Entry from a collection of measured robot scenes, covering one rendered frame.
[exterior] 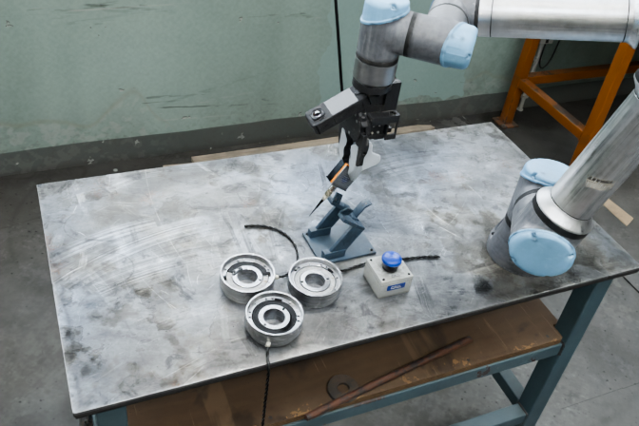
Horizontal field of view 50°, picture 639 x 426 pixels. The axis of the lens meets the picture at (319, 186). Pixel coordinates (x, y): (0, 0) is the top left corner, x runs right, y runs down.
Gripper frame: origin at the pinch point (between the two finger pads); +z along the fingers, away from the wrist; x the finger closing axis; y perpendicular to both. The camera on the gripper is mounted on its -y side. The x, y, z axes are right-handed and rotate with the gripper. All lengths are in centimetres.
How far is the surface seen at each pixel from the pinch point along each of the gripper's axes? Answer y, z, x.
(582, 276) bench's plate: 48, 20, -24
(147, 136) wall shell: -8, 89, 149
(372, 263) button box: 2.6, 15.2, -11.5
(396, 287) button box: 5.5, 17.5, -16.9
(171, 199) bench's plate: -28.5, 19.6, 23.7
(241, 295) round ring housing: -24.2, 16.5, -10.5
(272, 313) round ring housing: -19.7, 18.0, -15.1
